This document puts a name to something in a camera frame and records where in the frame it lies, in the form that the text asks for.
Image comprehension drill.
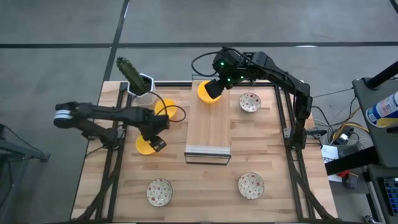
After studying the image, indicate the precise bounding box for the white red floral bowl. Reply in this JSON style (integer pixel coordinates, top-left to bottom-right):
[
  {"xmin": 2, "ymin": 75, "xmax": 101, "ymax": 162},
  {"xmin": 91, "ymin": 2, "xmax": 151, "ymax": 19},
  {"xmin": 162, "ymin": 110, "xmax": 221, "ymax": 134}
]
[
  {"xmin": 238, "ymin": 171, "xmax": 266, "ymax": 200},
  {"xmin": 238, "ymin": 92, "xmax": 262, "ymax": 113},
  {"xmin": 146, "ymin": 178, "xmax": 174, "ymax": 208}
]

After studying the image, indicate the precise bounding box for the yellow plastic mini bowl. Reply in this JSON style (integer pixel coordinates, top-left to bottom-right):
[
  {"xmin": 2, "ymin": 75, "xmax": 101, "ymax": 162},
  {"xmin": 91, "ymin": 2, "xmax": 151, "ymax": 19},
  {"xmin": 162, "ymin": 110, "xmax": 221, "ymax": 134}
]
[
  {"xmin": 135, "ymin": 133, "xmax": 160, "ymax": 156},
  {"xmin": 154, "ymin": 98, "xmax": 178, "ymax": 119},
  {"xmin": 197, "ymin": 80, "xmax": 222, "ymax": 105}
]

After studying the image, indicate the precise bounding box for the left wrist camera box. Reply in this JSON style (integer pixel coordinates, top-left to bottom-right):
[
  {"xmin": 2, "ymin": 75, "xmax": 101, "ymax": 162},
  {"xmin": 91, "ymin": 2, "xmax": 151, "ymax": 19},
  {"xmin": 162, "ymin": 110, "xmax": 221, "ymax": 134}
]
[{"xmin": 149, "ymin": 136, "xmax": 167, "ymax": 153}]

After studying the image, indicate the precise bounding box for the wooden shelf riser metal frame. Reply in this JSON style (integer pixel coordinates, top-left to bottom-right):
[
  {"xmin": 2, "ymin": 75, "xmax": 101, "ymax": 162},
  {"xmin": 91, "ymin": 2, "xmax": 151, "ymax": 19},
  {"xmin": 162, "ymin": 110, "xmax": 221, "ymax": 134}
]
[{"xmin": 183, "ymin": 79, "xmax": 233, "ymax": 166}]

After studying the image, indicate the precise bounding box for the blue keyed device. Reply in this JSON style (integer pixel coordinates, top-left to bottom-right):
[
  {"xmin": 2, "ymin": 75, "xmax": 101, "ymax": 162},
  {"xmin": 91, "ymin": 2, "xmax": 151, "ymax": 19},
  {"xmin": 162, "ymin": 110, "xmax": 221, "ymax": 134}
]
[{"xmin": 382, "ymin": 176, "xmax": 398, "ymax": 210}]

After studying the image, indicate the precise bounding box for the black slanted pole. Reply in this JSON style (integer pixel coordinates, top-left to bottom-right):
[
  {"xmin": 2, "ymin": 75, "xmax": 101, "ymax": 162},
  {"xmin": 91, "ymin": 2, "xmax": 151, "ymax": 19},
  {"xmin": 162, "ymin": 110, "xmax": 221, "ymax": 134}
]
[{"xmin": 364, "ymin": 60, "xmax": 398, "ymax": 90}]

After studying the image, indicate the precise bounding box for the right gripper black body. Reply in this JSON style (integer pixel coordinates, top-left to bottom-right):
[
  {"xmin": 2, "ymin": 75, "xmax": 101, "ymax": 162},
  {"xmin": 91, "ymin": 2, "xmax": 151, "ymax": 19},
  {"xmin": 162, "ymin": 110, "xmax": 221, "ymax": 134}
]
[{"xmin": 221, "ymin": 72, "xmax": 247, "ymax": 90}]

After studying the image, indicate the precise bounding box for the white hexagonal plant pot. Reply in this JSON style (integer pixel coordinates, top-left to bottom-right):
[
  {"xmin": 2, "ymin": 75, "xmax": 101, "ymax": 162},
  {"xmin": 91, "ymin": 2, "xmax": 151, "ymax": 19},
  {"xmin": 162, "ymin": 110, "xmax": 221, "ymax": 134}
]
[{"xmin": 126, "ymin": 73, "xmax": 157, "ymax": 105}]

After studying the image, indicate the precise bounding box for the grey stand leg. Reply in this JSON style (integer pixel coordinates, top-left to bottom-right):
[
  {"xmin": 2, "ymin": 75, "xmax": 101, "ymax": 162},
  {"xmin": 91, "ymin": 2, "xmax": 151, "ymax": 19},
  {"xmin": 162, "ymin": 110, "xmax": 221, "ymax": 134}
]
[{"xmin": 0, "ymin": 123, "xmax": 51, "ymax": 163}]

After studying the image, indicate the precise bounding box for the bundle of floor cables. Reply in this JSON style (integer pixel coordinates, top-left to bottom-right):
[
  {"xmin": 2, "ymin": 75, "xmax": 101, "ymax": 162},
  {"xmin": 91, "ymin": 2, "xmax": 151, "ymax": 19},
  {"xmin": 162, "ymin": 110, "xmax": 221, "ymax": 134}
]
[{"xmin": 312, "ymin": 87, "xmax": 374, "ymax": 147}]

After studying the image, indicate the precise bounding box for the green cactus plant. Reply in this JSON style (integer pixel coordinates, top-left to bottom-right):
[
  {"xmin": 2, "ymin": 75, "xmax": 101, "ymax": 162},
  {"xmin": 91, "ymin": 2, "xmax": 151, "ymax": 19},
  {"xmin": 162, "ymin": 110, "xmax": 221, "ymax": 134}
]
[{"xmin": 116, "ymin": 56, "xmax": 147, "ymax": 94}]

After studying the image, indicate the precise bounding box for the small red black tool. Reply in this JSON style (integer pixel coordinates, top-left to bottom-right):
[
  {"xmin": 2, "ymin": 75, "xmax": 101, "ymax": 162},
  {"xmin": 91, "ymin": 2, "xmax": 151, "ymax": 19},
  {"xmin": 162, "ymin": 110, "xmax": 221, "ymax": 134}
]
[{"xmin": 337, "ymin": 170, "xmax": 359, "ymax": 190}]

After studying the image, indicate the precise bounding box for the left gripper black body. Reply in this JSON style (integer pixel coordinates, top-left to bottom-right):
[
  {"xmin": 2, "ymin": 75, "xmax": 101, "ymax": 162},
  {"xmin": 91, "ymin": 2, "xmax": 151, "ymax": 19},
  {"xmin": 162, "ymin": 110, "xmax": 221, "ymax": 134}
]
[{"xmin": 140, "ymin": 114, "xmax": 170, "ymax": 141}]

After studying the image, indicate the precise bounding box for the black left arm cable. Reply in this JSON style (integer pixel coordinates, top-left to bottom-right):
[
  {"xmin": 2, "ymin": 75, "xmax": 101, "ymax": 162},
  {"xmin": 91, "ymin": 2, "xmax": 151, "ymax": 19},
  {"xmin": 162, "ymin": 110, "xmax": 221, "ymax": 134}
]
[{"xmin": 147, "ymin": 90, "xmax": 188, "ymax": 123}]

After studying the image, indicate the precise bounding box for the white paper sheet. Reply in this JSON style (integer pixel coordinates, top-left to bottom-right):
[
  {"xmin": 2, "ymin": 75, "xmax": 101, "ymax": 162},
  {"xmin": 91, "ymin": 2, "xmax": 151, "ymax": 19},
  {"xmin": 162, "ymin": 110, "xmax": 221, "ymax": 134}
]
[{"xmin": 321, "ymin": 144, "xmax": 343, "ymax": 183}]

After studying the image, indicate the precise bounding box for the blue white spray can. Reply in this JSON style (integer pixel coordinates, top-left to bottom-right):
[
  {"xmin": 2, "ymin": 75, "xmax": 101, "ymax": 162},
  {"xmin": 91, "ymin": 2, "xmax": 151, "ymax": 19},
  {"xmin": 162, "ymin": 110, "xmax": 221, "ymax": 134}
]
[{"xmin": 365, "ymin": 91, "xmax": 398, "ymax": 128}]

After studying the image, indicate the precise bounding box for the black aluminium table frame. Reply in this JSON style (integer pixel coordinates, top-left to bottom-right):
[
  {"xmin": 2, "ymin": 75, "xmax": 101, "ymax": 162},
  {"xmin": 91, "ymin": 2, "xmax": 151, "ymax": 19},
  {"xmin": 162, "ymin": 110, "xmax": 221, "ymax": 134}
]
[{"xmin": 73, "ymin": 80, "xmax": 336, "ymax": 223}]

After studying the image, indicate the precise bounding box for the grey equipment cart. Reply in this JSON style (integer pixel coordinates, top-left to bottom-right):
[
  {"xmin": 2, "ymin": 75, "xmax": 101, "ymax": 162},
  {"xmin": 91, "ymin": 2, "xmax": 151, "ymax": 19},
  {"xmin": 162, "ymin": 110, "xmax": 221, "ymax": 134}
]
[{"xmin": 351, "ymin": 77, "xmax": 398, "ymax": 224}]

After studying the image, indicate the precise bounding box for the right wrist camera housing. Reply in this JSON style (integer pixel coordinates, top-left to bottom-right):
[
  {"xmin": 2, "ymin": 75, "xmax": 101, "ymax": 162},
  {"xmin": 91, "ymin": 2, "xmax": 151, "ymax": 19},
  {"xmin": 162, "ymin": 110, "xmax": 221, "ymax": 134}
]
[{"xmin": 204, "ymin": 78, "xmax": 225, "ymax": 100}]

